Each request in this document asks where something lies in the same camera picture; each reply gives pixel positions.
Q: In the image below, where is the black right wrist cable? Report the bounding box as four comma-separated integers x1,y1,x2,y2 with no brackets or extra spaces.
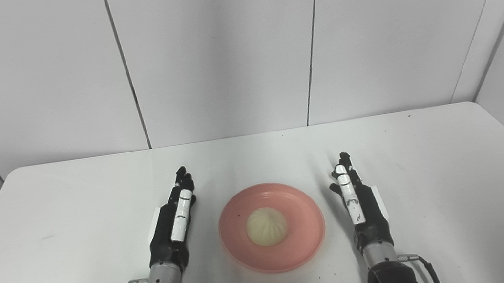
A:
396,249,442,283

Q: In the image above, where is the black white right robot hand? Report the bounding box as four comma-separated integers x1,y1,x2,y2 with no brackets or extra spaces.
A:
324,146,395,256

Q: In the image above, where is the pink round plate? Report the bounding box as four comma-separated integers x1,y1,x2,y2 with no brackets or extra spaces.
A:
213,176,332,280

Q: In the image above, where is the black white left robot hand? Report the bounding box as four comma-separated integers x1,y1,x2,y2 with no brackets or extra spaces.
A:
137,165,207,277

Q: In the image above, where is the cream steamed bun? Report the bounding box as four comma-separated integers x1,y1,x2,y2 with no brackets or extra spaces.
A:
243,205,291,249

